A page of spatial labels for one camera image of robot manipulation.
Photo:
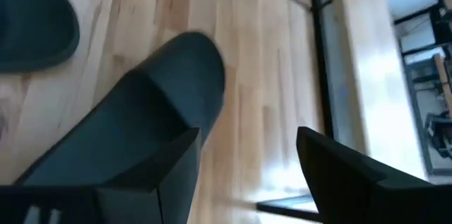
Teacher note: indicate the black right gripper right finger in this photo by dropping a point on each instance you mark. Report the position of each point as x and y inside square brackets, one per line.
[353, 188]

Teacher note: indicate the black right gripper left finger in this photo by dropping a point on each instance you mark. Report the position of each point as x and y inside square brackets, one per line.
[159, 181]

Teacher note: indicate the black slide sandal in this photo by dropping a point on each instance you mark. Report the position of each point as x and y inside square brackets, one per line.
[141, 118]
[31, 22]

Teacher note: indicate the background metal rack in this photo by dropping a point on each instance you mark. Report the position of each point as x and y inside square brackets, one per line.
[441, 26]

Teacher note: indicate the black table edge rail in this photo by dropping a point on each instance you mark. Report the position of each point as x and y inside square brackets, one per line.
[322, 75]

